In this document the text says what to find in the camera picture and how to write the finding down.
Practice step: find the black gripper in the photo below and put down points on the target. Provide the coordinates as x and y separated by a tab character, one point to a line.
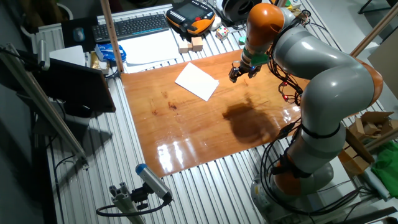
247	67

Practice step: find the white paper sheet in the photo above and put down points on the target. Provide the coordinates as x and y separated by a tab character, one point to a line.
197	81

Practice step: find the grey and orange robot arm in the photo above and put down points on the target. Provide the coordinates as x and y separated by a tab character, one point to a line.
335	81

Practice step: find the Rubik's cube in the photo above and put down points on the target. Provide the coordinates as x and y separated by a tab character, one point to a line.
222	33

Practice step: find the large wooden cube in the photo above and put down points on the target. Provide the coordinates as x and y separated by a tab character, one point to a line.
197	44

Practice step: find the white egg-shaped object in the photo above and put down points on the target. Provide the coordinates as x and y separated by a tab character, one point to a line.
215	23

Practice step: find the small wooden block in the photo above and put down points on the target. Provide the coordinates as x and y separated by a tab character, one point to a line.
190	46

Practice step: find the black filament spool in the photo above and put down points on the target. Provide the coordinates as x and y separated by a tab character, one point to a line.
241	9

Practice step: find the medium wooden cube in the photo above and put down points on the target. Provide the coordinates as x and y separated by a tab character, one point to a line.
183	47

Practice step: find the aluminium pole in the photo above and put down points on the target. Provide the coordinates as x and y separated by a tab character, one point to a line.
281	3

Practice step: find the glossy brown wooden board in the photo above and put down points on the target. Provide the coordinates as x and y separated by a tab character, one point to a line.
186	130

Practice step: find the black orange teach pendant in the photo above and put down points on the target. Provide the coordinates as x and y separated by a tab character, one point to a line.
189	14

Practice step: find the white paper stack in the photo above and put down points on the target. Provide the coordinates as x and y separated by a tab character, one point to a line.
149	49

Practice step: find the black computer keyboard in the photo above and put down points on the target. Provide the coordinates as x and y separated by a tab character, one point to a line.
130	27

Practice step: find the wooden pole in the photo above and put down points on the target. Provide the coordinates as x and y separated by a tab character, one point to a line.
112	34
382	139
373	31

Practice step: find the brown cardboard box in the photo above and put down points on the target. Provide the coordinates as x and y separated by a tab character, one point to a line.
357	152

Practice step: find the blue tissue pack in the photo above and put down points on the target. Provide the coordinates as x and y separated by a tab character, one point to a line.
107	52

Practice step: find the beige cardboard sheet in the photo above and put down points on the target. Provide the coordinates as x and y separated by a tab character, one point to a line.
385	68

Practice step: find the gold foil packet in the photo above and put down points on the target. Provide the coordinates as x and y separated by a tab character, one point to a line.
98	63

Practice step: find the black flat monitor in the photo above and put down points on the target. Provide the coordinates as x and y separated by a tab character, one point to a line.
77	87

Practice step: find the grey computer mouse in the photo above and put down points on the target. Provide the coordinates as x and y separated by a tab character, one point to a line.
78	34

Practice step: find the green cloth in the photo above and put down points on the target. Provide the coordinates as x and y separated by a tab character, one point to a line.
388	168

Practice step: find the white box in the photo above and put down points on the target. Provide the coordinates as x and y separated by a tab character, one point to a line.
68	55

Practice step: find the black mouse pad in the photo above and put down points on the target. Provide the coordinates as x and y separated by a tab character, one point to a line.
70	39

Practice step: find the aluminium profile beam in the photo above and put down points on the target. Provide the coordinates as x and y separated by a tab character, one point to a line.
40	99

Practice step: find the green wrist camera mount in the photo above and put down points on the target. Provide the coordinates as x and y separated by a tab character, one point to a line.
256	59

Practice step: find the silver camera with blue end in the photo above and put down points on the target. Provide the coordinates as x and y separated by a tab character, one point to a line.
154	182

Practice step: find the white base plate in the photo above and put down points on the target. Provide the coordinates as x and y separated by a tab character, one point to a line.
343	177

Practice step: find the aluminium profile bracket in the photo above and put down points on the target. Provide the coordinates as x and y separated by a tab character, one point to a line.
124	202

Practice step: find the silver depth camera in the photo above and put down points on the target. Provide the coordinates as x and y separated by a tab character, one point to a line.
43	54

